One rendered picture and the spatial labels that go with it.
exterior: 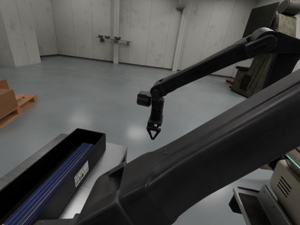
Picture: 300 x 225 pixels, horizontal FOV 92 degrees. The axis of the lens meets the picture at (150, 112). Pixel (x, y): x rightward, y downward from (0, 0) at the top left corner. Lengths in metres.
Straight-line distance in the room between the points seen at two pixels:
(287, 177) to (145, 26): 10.27
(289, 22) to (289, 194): 6.57
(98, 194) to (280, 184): 0.66
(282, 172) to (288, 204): 0.10
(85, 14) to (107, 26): 1.43
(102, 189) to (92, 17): 11.21
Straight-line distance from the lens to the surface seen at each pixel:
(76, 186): 0.74
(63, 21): 12.07
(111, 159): 0.86
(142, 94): 0.68
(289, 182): 0.70
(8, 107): 3.24
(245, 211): 0.72
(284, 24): 6.84
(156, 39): 10.48
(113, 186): 0.19
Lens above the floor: 1.39
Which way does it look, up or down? 25 degrees down
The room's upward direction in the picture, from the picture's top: 8 degrees clockwise
